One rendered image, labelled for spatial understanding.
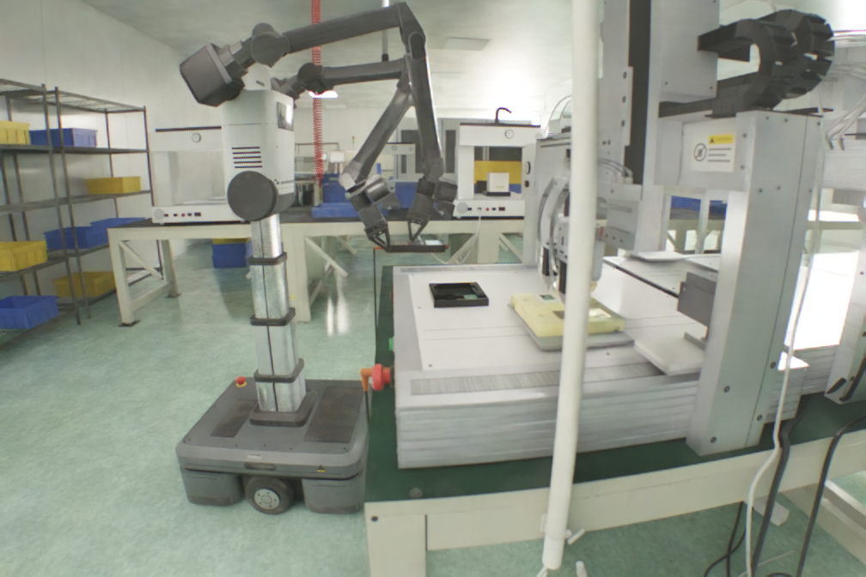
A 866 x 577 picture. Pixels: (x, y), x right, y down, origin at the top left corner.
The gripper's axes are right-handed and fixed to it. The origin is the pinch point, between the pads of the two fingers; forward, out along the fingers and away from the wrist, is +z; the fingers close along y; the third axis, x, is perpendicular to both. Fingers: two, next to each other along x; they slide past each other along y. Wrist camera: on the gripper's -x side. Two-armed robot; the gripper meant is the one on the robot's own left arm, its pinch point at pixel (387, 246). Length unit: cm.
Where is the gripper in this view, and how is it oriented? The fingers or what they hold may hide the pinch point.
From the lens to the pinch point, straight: 133.4
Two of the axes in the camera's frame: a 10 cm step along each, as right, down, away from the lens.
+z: 5.0, 8.4, 2.2
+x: -8.6, 5.0, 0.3
